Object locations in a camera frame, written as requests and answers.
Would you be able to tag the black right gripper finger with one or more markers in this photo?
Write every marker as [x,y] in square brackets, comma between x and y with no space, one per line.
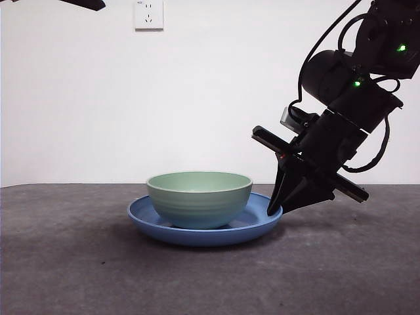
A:
[279,190]
[311,193]

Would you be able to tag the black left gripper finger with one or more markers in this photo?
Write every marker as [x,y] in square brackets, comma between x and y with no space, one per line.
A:
[92,4]

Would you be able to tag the green ribbed bowl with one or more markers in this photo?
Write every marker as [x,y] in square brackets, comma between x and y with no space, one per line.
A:
[197,206]

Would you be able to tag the blue plate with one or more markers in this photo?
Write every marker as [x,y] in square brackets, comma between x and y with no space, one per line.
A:
[203,238]

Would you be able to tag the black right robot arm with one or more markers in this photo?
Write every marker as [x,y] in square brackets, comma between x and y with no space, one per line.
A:
[328,72]

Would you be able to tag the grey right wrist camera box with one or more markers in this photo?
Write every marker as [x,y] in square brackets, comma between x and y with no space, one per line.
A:
[286,118]

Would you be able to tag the white wall socket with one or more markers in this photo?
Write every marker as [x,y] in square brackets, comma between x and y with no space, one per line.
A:
[149,16]

